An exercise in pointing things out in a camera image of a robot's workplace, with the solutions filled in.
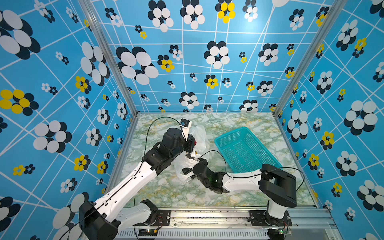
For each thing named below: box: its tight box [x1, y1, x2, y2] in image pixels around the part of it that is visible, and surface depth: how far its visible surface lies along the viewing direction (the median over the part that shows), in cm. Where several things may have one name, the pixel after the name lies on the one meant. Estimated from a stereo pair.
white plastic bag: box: [173, 125, 210, 184], surface depth 72 cm
